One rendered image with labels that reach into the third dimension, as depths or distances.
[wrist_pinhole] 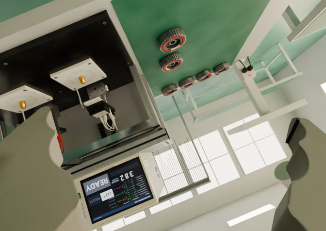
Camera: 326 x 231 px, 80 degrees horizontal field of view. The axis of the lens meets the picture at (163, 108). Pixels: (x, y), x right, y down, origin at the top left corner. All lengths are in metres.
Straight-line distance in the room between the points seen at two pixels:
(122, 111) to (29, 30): 0.52
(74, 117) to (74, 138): 0.10
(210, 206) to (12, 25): 7.11
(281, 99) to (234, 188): 3.55
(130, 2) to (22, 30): 0.29
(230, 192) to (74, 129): 6.67
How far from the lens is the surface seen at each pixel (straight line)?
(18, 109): 0.97
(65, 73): 0.77
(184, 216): 7.37
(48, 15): 0.63
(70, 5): 0.61
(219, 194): 7.32
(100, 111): 0.79
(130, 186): 0.84
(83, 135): 1.04
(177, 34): 0.78
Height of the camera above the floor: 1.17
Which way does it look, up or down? 13 degrees down
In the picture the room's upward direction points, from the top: 157 degrees clockwise
